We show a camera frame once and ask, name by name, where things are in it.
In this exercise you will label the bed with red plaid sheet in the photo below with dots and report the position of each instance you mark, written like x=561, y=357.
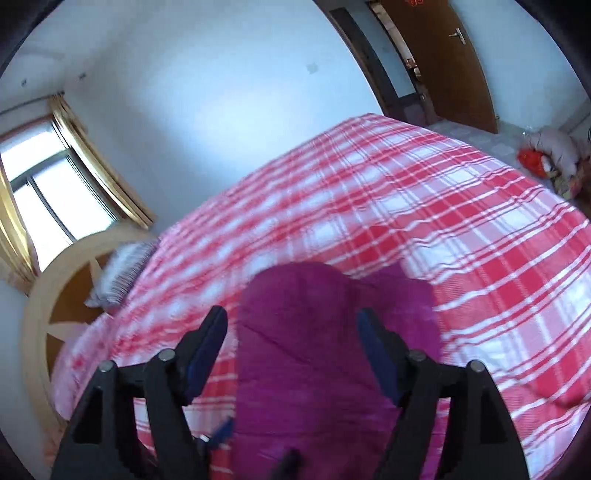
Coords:
x=415, y=207

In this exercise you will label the wooden bed headboard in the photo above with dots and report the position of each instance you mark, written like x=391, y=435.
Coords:
x=39, y=323

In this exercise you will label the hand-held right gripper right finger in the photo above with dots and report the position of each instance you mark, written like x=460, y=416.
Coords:
x=378, y=355

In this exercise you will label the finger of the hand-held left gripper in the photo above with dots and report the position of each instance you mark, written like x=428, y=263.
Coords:
x=288, y=464
x=222, y=432

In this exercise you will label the brown wooden door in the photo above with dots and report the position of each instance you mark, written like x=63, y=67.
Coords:
x=443, y=78

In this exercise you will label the grey striped pillow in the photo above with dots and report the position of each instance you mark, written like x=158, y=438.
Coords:
x=122, y=274

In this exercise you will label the red bag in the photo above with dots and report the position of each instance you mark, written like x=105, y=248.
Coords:
x=531, y=161

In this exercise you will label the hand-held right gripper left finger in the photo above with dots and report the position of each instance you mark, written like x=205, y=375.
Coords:
x=203, y=360

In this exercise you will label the purple quilted jacket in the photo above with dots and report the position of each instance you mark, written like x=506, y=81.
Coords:
x=314, y=350

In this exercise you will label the window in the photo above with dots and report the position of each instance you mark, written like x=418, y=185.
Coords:
x=55, y=194

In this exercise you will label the white wall switch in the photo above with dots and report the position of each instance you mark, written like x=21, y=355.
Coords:
x=312, y=68

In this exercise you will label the dark wooden door frame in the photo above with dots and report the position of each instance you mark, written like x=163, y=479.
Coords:
x=364, y=55

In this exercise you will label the yellow curtain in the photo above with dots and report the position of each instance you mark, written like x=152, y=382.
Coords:
x=14, y=226
x=101, y=161

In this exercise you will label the red paper door decoration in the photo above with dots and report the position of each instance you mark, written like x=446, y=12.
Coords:
x=414, y=2

